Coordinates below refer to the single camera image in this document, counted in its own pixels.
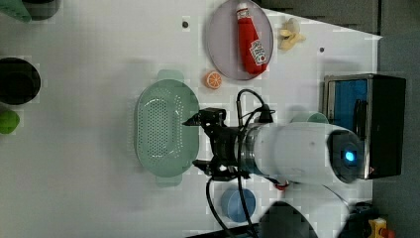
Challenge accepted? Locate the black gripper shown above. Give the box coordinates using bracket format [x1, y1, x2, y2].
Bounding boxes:
[183, 108, 250, 181]

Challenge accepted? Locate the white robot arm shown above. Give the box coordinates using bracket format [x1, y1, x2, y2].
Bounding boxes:
[183, 108, 365, 238]

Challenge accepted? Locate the orange slice toy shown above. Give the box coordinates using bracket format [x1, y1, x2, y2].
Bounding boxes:
[204, 71, 222, 89]

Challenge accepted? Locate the blue plastic cup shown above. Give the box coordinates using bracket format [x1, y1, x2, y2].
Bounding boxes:
[221, 188, 256, 223]

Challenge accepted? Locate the red ketchup bottle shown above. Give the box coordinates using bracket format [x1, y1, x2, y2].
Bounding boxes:
[236, 2, 267, 75]

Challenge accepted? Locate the grey round plate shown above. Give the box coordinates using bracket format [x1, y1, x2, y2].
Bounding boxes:
[205, 0, 273, 80]

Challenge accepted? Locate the peeled banana toy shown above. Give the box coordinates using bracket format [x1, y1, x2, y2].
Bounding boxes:
[279, 18, 306, 51]

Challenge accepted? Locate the black toaster oven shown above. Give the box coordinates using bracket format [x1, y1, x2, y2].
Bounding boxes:
[322, 73, 406, 179]

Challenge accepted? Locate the yellow red device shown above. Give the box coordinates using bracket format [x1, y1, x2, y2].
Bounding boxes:
[368, 218, 395, 238]

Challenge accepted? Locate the black cylinder object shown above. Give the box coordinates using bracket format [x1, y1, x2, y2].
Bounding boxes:
[0, 58, 41, 105]

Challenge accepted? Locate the bright green object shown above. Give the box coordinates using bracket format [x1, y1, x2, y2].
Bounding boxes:
[0, 110, 20, 135]

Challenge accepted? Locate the green object top corner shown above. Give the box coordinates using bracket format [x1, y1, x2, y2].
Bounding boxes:
[0, 0, 32, 23]

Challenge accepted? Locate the black cable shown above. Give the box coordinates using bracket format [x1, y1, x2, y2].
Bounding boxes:
[205, 88, 275, 238]

